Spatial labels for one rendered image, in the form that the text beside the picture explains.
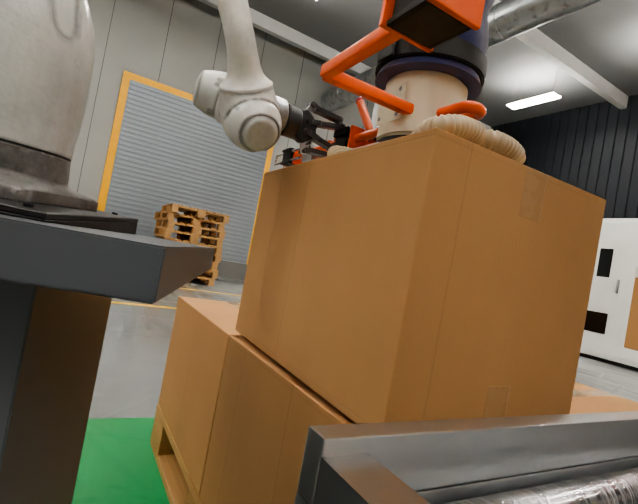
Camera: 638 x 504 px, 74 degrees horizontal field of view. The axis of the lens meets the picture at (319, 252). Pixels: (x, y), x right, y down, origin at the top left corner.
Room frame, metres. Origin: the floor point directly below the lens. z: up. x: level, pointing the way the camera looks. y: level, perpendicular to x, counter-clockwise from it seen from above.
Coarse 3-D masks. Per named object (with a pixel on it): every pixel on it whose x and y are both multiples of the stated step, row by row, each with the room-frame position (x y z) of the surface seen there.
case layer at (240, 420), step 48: (192, 336) 1.31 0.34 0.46; (240, 336) 1.04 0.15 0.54; (192, 384) 1.23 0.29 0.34; (240, 384) 0.93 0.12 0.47; (288, 384) 0.74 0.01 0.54; (576, 384) 1.23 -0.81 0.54; (192, 432) 1.16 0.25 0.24; (240, 432) 0.88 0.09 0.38; (288, 432) 0.72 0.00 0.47; (192, 480) 1.09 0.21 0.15; (240, 480) 0.85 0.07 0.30; (288, 480) 0.69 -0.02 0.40
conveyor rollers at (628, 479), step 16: (576, 480) 0.53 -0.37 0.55; (592, 480) 0.53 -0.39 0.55; (608, 480) 0.55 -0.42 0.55; (624, 480) 0.56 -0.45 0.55; (480, 496) 0.45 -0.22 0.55; (496, 496) 0.45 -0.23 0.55; (512, 496) 0.45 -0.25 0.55; (528, 496) 0.46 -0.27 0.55; (544, 496) 0.47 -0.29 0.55; (560, 496) 0.48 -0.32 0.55; (576, 496) 0.49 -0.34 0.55; (592, 496) 0.50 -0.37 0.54; (608, 496) 0.52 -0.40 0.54; (624, 496) 0.54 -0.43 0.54
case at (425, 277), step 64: (320, 192) 0.76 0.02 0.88; (384, 192) 0.59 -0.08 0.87; (448, 192) 0.54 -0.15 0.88; (512, 192) 0.60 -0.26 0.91; (576, 192) 0.67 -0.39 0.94; (256, 256) 1.00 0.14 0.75; (320, 256) 0.73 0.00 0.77; (384, 256) 0.57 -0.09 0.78; (448, 256) 0.55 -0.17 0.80; (512, 256) 0.61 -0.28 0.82; (576, 256) 0.68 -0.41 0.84; (256, 320) 0.93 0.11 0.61; (320, 320) 0.69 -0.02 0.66; (384, 320) 0.55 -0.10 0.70; (448, 320) 0.56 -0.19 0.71; (512, 320) 0.62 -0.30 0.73; (576, 320) 0.70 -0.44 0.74; (320, 384) 0.66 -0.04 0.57; (384, 384) 0.53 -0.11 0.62; (448, 384) 0.57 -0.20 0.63; (512, 384) 0.63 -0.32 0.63
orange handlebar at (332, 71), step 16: (384, 32) 0.55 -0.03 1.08; (352, 48) 0.62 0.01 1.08; (368, 48) 0.59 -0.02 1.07; (336, 64) 0.66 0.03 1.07; (352, 64) 0.64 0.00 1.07; (336, 80) 0.72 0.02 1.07; (352, 80) 0.73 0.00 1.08; (368, 96) 0.75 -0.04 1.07; (384, 96) 0.77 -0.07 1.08; (400, 112) 0.80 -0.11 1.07; (448, 112) 0.77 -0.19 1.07; (464, 112) 0.75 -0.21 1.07; (480, 112) 0.74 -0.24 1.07; (368, 144) 1.06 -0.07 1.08
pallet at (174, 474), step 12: (156, 408) 1.55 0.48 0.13; (156, 420) 1.52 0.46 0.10; (156, 432) 1.49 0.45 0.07; (168, 432) 1.36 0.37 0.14; (156, 444) 1.46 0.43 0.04; (168, 444) 1.44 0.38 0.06; (156, 456) 1.44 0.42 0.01; (168, 456) 1.44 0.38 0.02; (180, 456) 1.21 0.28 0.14; (168, 468) 1.36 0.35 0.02; (180, 468) 1.38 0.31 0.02; (168, 480) 1.30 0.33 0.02; (180, 480) 1.31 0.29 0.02; (168, 492) 1.25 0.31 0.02; (180, 492) 1.25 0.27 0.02; (192, 492) 1.07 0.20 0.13
